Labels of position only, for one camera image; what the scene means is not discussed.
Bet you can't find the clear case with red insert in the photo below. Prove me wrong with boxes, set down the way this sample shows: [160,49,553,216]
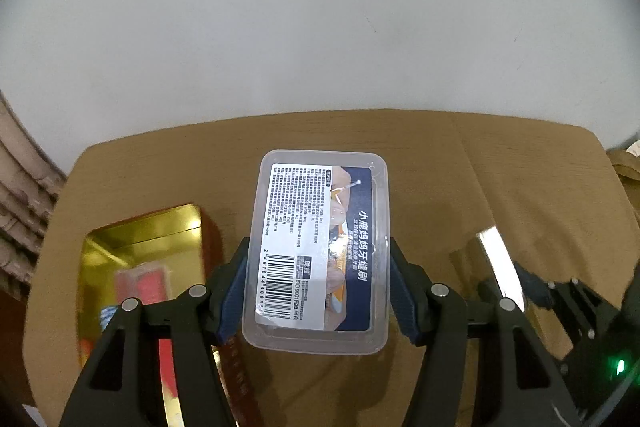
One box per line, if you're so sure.
[114,262,171,305]

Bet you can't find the clear plastic floss box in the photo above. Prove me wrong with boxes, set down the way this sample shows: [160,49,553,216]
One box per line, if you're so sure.
[242,150,390,355]

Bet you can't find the red round-cornered tape measure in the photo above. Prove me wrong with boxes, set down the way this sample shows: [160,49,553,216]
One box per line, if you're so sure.
[78,338,96,367]

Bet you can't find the silver gold metal bar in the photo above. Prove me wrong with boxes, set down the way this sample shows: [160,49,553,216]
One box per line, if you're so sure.
[449,225,526,311]

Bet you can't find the blue patterned keychain case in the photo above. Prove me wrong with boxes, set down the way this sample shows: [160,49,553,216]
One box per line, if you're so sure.
[99,306,119,332]

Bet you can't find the brown wooden cabinet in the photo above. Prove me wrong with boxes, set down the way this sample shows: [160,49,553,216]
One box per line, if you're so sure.
[0,291,36,426]

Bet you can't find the gold red toffee tin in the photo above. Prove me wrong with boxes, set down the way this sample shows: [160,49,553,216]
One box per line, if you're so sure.
[76,204,265,426]

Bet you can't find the tan object at table edge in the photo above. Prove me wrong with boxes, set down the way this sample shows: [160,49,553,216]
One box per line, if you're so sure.
[606,140,640,221]

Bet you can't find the beige patterned curtain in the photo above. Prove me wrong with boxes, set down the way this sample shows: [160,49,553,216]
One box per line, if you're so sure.
[0,98,66,303]

